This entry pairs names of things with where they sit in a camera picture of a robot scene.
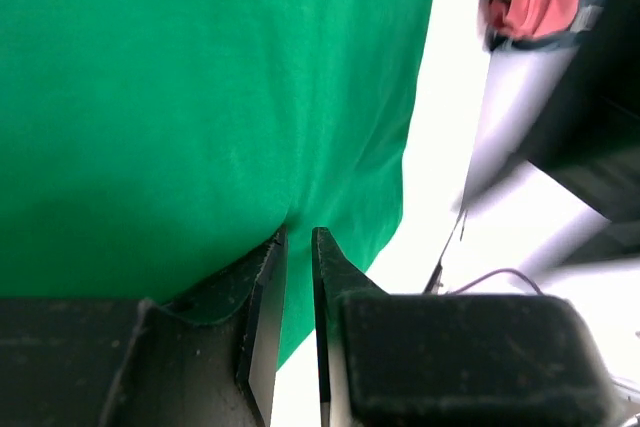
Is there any green polo shirt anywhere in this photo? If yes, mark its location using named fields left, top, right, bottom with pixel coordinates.
left=1, top=0, right=432, bottom=358

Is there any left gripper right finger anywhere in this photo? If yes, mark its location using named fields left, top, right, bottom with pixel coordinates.
left=311, top=228, right=620, bottom=426

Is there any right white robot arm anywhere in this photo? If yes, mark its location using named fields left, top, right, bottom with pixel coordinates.
left=522, top=0, right=639, bottom=268

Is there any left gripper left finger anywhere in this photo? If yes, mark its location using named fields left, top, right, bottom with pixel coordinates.
left=1, top=230, right=288, bottom=426

